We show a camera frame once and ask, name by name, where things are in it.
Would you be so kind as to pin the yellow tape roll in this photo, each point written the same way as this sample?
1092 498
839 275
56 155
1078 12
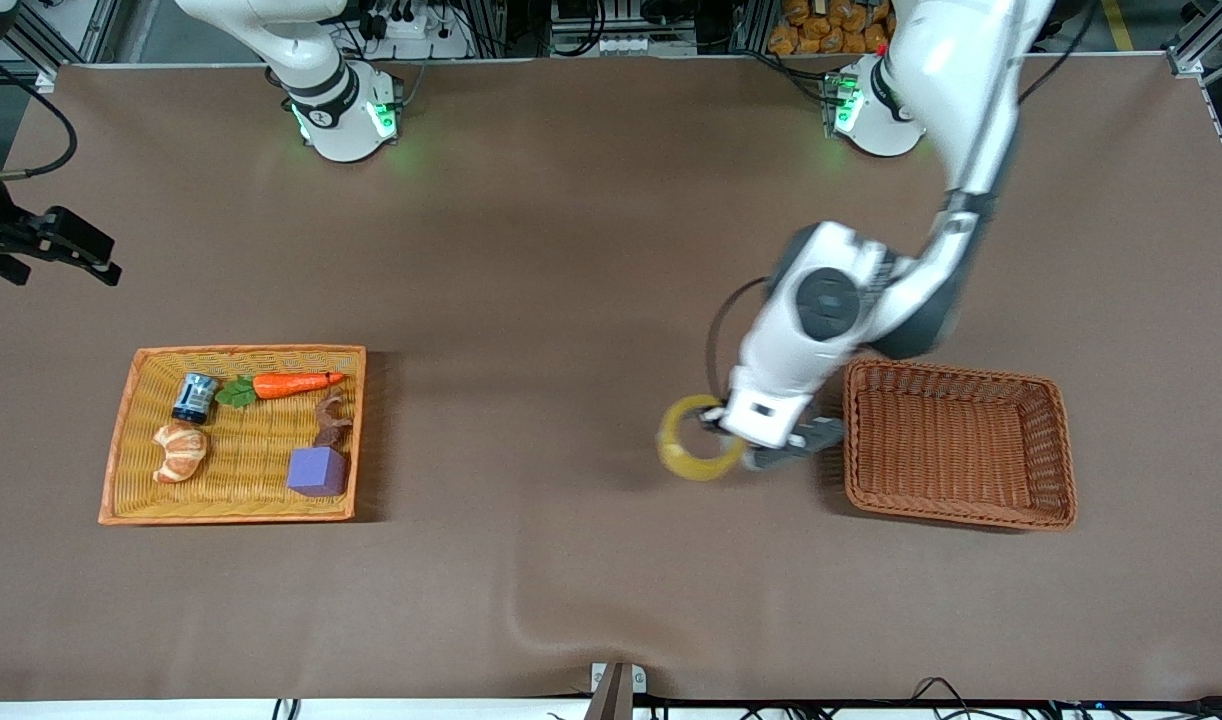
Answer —
691 468

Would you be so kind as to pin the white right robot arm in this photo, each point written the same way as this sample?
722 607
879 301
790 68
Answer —
331 100

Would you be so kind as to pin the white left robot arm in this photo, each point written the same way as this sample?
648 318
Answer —
961 90

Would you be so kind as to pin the small blue can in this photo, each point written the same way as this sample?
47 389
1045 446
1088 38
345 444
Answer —
195 398

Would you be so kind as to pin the brown table cloth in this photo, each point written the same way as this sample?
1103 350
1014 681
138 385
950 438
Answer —
611 300

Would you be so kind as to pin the toy croissant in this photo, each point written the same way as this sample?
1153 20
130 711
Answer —
181 450

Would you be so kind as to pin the orange toy carrot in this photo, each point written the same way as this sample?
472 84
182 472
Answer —
291 384

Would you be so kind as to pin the brown wicker basket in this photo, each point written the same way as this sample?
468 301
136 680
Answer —
941 440

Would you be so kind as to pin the orange flat woven tray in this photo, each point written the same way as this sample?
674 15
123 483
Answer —
241 490

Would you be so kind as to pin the brown toy figurine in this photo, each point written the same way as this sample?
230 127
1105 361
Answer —
331 420

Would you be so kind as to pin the purple cube block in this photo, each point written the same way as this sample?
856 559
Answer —
316 472

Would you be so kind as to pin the small white power strip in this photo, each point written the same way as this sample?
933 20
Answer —
631 45

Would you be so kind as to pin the white power strip with plugs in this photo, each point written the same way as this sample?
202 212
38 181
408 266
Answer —
421 40

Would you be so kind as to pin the bag of orange bread toys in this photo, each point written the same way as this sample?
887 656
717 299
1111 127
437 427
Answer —
821 25

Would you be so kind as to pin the aluminium frame profile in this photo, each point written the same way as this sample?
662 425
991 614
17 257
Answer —
61 40
1206 50

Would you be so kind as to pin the grey metal camera bracket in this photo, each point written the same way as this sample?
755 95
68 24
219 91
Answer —
616 690

